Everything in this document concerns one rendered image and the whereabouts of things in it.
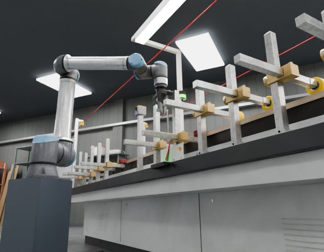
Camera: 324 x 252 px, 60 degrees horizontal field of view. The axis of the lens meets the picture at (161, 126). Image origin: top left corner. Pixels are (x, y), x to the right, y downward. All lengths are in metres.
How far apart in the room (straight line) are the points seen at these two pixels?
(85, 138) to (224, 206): 7.02
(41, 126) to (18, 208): 8.11
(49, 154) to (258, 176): 1.17
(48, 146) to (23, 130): 8.59
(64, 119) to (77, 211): 6.40
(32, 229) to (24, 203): 0.15
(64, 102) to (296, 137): 1.49
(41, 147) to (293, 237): 1.40
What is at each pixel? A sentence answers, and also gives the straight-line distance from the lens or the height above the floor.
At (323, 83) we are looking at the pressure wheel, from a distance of 1.42.
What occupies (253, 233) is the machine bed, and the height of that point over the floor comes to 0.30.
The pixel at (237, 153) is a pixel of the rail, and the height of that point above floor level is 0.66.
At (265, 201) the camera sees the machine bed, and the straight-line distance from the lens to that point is 1.52.
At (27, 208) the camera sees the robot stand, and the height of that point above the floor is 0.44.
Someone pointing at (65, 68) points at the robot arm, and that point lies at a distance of 2.03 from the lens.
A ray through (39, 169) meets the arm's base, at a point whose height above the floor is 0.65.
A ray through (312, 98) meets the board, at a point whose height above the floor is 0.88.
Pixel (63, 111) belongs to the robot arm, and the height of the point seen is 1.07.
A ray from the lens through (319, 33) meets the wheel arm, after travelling 1.02.
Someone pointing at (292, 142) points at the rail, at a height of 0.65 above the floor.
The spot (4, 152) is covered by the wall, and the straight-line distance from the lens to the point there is 10.87.
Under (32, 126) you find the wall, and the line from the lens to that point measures 10.12.
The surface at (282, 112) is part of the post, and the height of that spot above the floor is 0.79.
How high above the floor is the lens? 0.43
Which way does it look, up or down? 16 degrees up
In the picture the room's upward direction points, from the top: 1 degrees counter-clockwise
